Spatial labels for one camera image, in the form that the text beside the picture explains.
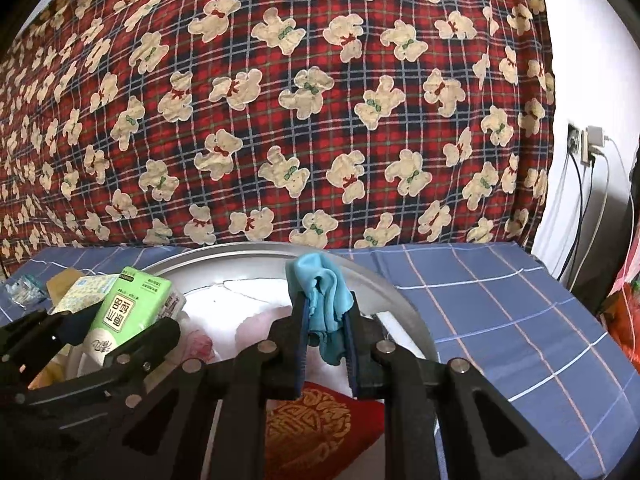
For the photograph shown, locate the green tissue packet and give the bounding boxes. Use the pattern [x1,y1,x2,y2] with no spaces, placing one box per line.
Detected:
[85,266,174,368]

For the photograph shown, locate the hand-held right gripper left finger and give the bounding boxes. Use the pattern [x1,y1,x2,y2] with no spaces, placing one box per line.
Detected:
[100,290,311,480]

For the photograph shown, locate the blue cloth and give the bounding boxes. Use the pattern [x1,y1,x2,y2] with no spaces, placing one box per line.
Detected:
[286,253,354,367]

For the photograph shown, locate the white cable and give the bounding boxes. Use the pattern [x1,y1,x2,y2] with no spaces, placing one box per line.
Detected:
[565,135,624,292]

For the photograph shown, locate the red bear-print quilt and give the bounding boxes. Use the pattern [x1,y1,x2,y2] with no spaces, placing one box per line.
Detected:
[0,0,557,267]

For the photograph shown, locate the wall socket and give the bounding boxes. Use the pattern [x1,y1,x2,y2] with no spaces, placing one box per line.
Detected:
[567,122,596,164]

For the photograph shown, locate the patterned tissue pack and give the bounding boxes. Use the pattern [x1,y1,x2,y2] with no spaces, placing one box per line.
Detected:
[50,274,121,316]

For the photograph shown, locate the blue plaid bedsheet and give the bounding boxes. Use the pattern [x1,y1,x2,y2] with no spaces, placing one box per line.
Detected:
[0,242,640,480]

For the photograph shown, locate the black cable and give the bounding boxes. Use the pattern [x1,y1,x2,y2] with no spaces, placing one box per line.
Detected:
[555,152,587,282]

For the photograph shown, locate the clear plastic packets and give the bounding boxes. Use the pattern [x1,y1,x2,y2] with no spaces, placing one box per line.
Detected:
[4,275,49,306]

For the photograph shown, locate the white charger plug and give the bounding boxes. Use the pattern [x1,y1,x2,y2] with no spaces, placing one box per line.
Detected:
[585,126,609,154]

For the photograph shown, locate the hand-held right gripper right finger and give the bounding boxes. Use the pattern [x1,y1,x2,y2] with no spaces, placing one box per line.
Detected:
[345,290,583,480]

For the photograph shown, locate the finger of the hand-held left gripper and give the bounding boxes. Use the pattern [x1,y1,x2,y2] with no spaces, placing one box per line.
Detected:
[0,310,103,376]
[20,317,182,431]

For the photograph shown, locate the round metal basin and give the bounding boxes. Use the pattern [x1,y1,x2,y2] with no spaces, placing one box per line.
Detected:
[65,241,435,382]

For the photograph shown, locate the red cushion gold embroidery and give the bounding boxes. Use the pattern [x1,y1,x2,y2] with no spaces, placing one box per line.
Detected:
[265,382,391,480]

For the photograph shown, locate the pink-edged white cloth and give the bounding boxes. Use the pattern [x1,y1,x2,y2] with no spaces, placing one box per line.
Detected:
[182,327,217,365]

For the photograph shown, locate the colourful cloth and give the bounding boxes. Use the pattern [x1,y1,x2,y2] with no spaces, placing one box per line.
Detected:
[600,250,640,372]

